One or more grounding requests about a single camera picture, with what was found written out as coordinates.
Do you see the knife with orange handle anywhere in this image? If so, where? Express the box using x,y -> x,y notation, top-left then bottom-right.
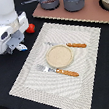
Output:
45,42 -> 87,48

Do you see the grey frying pan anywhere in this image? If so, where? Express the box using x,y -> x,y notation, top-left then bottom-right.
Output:
20,0 -> 62,15

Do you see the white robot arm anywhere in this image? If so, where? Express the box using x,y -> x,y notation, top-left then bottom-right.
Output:
0,0 -> 29,55

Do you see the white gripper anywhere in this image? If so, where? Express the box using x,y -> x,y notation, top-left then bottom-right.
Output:
0,12 -> 29,55

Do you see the pink wooden board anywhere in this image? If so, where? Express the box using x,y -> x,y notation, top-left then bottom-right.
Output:
33,0 -> 109,23

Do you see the red tomato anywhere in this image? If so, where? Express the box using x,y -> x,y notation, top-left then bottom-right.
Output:
26,24 -> 36,33

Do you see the white woven placemat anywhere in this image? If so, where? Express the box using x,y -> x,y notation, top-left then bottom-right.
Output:
9,22 -> 101,109

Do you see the white blue fish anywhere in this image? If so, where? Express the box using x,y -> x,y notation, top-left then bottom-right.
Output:
16,44 -> 27,51

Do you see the beige round plate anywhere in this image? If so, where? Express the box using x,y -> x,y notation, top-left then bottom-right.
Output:
46,44 -> 74,68

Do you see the fork with orange handle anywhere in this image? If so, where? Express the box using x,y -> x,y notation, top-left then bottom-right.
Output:
36,64 -> 79,77

